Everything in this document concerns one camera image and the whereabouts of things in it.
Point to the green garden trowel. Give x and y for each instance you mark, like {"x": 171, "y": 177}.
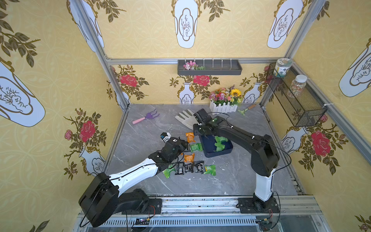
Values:
{"x": 243, "y": 112}

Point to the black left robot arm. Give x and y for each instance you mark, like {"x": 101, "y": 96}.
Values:
{"x": 109, "y": 194}

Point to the grey wall shelf tray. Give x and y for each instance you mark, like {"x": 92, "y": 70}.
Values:
{"x": 212, "y": 67}

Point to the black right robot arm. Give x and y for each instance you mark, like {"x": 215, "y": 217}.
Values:
{"x": 264, "y": 160}

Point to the white fabric garden glove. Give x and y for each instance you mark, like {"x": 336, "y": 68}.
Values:
{"x": 186, "y": 117}

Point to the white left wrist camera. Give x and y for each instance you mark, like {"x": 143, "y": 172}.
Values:
{"x": 165, "y": 136}

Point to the pink artificial flowers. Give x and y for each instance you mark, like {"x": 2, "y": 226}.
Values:
{"x": 191, "y": 65}

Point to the black wire mesh basket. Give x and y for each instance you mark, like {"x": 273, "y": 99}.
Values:
{"x": 303, "y": 109}

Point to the dark blue storage box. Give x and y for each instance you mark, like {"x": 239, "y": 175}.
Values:
{"x": 208, "y": 142}

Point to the small circuit board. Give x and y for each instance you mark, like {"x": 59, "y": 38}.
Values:
{"x": 140, "y": 221}
{"x": 264, "y": 225}

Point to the pink purple garden rake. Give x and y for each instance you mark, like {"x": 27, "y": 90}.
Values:
{"x": 151, "y": 115}

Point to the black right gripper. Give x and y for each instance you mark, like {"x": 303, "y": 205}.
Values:
{"x": 199, "y": 127}

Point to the small circuit board left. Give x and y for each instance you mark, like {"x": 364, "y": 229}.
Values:
{"x": 140, "y": 221}

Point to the white lid labelled jar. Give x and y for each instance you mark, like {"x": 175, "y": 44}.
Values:
{"x": 282, "y": 66}

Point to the green cookie packet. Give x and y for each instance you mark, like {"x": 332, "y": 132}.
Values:
{"x": 196, "y": 147}
{"x": 210, "y": 169}
{"x": 219, "y": 143}
{"x": 167, "y": 172}

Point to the orange cookie packet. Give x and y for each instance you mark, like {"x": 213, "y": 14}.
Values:
{"x": 189, "y": 158}
{"x": 190, "y": 137}

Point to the white fence flower pot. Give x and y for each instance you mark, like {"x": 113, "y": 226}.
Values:
{"x": 225, "y": 100}

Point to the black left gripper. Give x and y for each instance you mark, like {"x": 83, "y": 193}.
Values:
{"x": 179, "y": 144}

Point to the small circuit board right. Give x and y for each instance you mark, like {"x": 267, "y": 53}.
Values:
{"x": 264, "y": 225}

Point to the checkered black cookie packet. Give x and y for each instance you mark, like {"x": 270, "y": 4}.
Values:
{"x": 198, "y": 165}

